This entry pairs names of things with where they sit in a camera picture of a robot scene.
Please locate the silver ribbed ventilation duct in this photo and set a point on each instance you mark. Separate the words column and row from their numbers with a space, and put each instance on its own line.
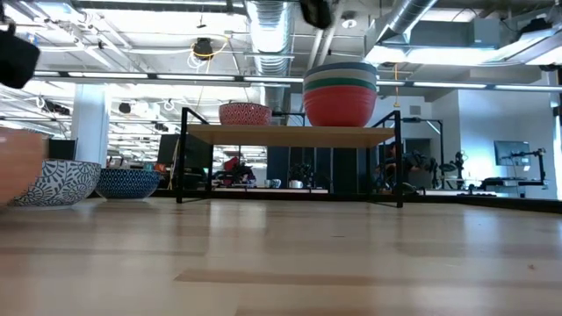
column 268, row 39

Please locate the dark office monitor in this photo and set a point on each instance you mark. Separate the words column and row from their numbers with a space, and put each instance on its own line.
column 195, row 151

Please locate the large red bowl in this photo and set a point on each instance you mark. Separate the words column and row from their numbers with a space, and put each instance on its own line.
column 340, row 107

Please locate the wooden shelf black legs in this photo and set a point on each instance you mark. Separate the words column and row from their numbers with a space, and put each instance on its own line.
column 290, row 136

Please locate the blue diamond patterned small bowl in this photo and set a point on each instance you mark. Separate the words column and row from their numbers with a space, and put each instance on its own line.
column 127, row 184

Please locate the yellow dotted small bowl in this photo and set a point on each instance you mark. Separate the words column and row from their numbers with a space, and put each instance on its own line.
column 17, row 167

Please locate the blue white floral small bowl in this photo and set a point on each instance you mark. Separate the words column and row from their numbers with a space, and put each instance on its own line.
column 66, row 182

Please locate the red patterned small bowl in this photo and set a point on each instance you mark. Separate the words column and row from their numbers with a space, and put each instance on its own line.
column 245, row 115

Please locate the red bag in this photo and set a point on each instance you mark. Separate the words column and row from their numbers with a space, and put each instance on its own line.
column 237, row 169

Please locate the black ceiling device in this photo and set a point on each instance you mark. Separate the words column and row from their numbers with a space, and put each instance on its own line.
column 203, row 48

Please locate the computer monitor on stand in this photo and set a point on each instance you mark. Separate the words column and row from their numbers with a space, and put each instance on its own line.
column 511, row 152

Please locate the background robot rig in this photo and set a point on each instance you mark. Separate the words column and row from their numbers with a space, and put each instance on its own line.
column 505, row 180

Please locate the potted plant white pot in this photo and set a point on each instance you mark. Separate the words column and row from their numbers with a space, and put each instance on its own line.
column 298, row 175

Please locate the black metal table frame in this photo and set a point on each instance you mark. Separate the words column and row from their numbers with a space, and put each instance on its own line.
column 483, row 203

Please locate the white building column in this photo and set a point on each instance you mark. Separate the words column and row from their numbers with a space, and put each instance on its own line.
column 90, row 127

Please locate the large green bowl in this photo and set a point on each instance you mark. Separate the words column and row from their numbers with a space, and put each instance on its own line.
column 340, row 82

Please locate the person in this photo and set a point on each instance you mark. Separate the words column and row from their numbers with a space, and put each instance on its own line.
column 408, row 167

